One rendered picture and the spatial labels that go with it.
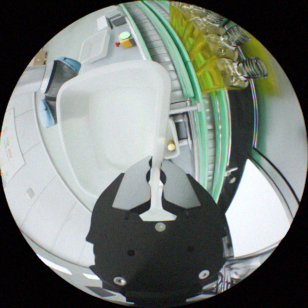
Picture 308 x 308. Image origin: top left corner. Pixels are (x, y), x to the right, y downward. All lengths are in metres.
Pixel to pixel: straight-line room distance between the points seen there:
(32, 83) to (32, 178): 3.23
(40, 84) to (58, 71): 0.06
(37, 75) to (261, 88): 0.55
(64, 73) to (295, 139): 0.57
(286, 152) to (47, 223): 3.96
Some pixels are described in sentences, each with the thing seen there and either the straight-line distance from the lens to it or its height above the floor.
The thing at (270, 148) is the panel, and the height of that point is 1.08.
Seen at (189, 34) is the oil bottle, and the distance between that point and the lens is 0.27.
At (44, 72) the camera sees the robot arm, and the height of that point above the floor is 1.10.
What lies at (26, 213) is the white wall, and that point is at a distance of 3.61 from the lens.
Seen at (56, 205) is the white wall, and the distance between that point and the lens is 3.70.
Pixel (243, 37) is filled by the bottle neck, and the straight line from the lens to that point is 0.17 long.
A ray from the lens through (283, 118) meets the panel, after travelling 0.28.
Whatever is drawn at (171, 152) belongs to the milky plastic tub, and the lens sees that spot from 0.45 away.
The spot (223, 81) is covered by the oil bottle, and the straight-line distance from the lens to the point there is 0.18.
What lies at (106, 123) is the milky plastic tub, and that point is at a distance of 0.20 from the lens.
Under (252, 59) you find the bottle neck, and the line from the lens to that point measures 0.15.
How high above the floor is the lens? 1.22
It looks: 61 degrees down
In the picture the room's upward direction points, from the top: 168 degrees counter-clockwise
